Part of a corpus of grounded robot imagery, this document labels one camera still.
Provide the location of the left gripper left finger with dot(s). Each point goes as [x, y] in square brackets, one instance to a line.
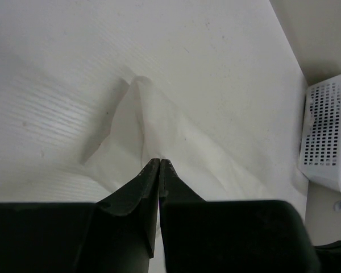
[116, 234]

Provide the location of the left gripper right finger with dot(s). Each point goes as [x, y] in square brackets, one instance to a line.
[230, 236]

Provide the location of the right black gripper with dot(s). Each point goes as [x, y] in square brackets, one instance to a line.
[330, 257]

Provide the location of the white tank top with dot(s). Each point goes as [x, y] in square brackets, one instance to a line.
[142, 123]

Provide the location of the white plastic laundry basket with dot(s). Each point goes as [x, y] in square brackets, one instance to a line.
[320, 153]

